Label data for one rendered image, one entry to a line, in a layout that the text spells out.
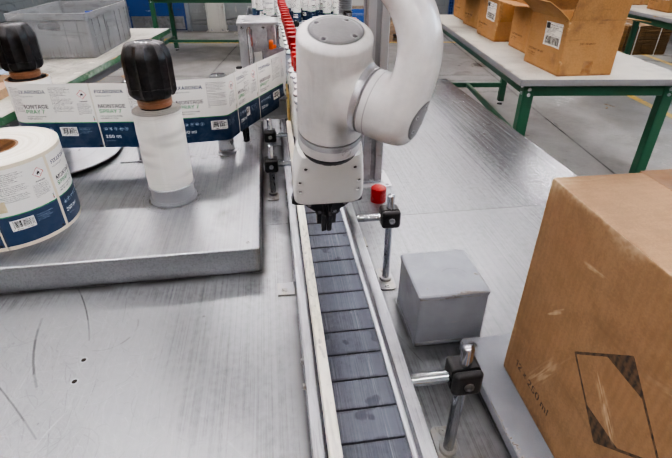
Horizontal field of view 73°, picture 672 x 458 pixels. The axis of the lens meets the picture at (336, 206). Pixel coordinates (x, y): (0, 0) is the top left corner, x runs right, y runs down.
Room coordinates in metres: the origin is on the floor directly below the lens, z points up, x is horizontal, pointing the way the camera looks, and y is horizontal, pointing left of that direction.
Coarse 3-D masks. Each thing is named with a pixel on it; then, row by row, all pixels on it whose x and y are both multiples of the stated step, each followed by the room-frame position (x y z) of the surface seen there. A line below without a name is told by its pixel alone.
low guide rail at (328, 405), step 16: (288, 128) 1.09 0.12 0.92; (304, 224) 0.64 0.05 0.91; (304, 240) 0.59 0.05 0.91; (304, 256) 0.55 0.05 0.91; (320, 320) 0.42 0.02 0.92; (320, 336) 0.39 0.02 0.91; (320, 352) 0.37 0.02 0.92; (320, 368) 0.34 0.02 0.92; (320, 384) 0.32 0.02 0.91; (336, 416) 0.28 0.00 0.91; (336, 432) 0.27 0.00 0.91; (336, 448) 0.25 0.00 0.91
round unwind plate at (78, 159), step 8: (72, 152) 0.99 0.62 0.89; (80, 152) 0.99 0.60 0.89; (88, 152) 0.99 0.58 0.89; (96, 152) 0.99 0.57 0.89; (104, 152) 0.99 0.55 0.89; (112, 152) 0.99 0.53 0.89; (72, 160) 0.95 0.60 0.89; (80, 160) 0.95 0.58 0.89; (88, 160) 0.95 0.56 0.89; (96, 160) 0.95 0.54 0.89; (104, 160) 0.95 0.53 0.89; (72, 168) 0.90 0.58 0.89; (80, 168) 0.90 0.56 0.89
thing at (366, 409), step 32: (320, 224) 0.69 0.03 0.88; (320, 256) 0.60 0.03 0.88; (352, 256) 0.60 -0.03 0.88; (320, 288) 0.52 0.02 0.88; (352, 288) 0.52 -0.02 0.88; (352, 320) 0.45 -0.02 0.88; (352, 352) 0.40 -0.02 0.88; (352, 384) 0.35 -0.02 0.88; (384, 384) 0.35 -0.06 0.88; (352, 416) 0.31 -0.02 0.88; (384, 416) 0.31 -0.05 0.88; (352, 448) 0.27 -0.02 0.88; (384, 448) 0.27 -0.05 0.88
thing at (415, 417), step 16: (352, 208) 0.61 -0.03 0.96; (352, 224) 0.56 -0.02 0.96; (368, 256) 0.49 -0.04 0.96; (368, 272) 0.45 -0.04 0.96; (368, 288) 0.43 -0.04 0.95; (384, 304) 0.39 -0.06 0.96; (384, 320) 0.37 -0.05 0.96; (384, 336) 0.35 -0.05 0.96; (400, 352) 0.32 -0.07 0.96; (400, 368) 0.30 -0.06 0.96; (400, 384) 0.29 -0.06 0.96; (416, 400) 0.27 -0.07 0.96; (416, 416) 0.25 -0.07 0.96; (416, 432) 0.24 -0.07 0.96; (416, 448) 0.23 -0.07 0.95; (432, 448) 0.22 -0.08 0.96
